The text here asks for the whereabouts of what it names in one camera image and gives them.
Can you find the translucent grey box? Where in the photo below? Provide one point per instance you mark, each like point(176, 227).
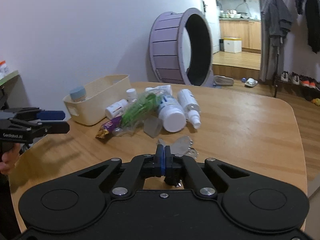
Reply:
point(152, 126)

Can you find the grey hanging clothes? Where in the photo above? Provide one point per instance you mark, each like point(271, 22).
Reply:
point(275, 25)

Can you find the wooden desk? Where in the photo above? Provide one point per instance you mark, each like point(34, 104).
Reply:
point(250, 135)

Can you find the clear spray bottle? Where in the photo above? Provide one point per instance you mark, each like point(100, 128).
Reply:
point(188, 102)

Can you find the clear bag with green contents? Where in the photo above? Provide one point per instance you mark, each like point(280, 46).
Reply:
point(140, 107)

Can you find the orange black sneaker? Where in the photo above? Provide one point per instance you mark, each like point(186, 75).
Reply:
point(314, 84)
point(305, 82)

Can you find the yellow toy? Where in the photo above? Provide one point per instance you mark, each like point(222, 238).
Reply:
point(315, 101)

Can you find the purple cat wheel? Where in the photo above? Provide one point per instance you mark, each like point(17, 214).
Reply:
point(166, 45)

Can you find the cream plastic basket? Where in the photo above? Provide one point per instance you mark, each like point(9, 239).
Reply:
point(100, 97)

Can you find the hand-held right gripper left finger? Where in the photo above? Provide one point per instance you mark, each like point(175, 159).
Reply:
point(159, 162)

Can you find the grey slipper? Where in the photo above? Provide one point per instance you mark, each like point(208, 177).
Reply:
point(225, 80)

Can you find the black shoe rack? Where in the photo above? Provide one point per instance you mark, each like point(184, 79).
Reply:
point(275, 87)

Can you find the wooden kitchen base cabinet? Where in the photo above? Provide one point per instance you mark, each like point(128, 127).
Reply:
point(240, 30)

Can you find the black hanging garment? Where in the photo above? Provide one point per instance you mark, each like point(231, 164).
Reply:
point(313, 22)

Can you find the white box with yellow lid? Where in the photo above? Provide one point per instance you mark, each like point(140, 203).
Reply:
point(232, 46)

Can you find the colourful snack packet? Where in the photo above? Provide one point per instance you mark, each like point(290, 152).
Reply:
point(110, 126)

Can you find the white bottle with red label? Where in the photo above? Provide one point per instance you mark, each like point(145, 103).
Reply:
point(116, 108)

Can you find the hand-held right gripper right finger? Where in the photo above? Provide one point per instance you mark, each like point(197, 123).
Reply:
point(168, 162)

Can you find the large white bottle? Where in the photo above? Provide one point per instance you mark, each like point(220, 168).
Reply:
point(172, 120)

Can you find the group of kitchen dishes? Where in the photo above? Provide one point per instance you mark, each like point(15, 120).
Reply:
point(235, 14)

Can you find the white door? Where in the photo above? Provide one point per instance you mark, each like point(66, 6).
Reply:
point(212, 17)

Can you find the jar with blue lid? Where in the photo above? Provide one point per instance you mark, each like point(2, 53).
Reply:
point(77, 93)

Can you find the person's left hand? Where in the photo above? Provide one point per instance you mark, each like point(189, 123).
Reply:
point(7, 160)

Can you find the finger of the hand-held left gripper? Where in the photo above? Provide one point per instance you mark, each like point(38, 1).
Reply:
point(55, 128)
point(51, 115)

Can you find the side table with pale top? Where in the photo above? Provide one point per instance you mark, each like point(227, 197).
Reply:
point(10, 77)

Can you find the white bottle with orange cap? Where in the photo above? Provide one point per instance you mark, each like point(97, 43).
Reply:
point(2, 68)

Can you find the white slipper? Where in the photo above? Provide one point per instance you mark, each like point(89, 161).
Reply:
point(251, 82)

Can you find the dark grey hanging shirt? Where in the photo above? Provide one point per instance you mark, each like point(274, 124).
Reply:
point(299, 0)

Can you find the white sneaker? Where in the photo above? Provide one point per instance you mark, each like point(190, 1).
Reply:
point(285, 76)
point(295, 78)

